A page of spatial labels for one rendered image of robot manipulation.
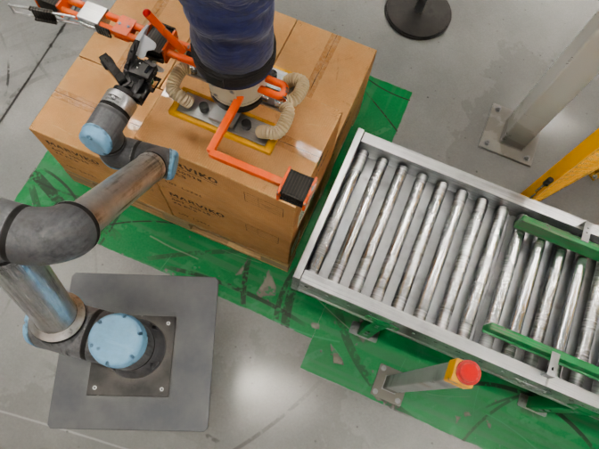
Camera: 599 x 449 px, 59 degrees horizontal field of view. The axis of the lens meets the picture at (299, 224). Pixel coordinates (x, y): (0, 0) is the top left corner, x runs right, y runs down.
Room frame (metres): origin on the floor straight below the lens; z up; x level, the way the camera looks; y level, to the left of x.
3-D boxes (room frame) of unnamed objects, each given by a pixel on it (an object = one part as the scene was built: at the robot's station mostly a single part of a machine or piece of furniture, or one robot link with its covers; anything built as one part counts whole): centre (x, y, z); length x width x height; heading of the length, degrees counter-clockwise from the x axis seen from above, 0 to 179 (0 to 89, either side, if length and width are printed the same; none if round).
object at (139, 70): (0.79, 0.52, 1.25); 0.12 x 0.09 x 0.08; 165
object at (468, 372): (0.17, -0.54, 1.02); 0.07 x 0.07 x 0.04
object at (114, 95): (0.72, 0.55, 1.25); 0.09 x 0.05 x 0.10; 75
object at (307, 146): (0.88, 0.25, 0.74); 0.60 x 0.40 x 0.40; 74
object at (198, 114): (0.78, 0.27, 1.14); 0.34 x 0.10 x 0.05; 75
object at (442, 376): (0.17, -0.54, 0.50); 0.07 x 0.07 x 1.00; 76
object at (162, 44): (0.94, 0.49, 1.25); 0.10 x 0.08 x 0.06; 165
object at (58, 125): (1.25, 0.48, 0.34); 1.20 x 1.00 x 0.40; 76
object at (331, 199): (0.79, -0.11, 0.58); 0.70 x 0.03 x 0.06; 166
